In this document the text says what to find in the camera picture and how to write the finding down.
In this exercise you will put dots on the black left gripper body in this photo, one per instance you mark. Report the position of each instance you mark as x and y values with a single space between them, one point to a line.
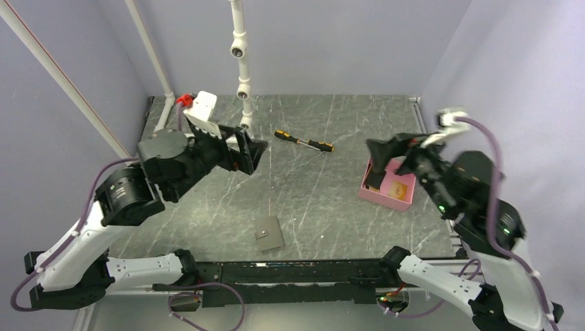
236 160

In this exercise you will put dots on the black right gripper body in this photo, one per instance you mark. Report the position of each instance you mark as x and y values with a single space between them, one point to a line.
425 163

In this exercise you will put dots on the grey leather card holder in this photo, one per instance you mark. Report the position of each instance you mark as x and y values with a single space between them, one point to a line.
268 234

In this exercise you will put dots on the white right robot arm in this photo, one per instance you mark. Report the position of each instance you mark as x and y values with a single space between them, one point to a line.
511 296

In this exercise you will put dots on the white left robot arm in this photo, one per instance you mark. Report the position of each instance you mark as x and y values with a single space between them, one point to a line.
77 271

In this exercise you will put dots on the pink plastic card box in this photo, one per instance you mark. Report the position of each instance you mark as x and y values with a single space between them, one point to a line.
396 192

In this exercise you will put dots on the yellow black screwdriver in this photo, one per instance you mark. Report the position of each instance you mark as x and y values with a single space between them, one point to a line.
317 145

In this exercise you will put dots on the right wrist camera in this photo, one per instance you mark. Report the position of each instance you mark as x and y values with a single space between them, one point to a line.
448 126

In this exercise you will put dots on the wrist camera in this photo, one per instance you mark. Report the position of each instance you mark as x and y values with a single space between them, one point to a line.
448 126
198 109

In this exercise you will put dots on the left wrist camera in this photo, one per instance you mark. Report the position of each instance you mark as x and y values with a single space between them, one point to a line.
198 109

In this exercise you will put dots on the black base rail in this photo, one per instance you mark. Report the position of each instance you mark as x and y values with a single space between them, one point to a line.
221 283

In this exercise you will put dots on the aluminium extrusion frame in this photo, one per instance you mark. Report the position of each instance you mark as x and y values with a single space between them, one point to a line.
299 214

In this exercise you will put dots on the white PVC pipe frame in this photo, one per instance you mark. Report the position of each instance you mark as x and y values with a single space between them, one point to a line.
69 90

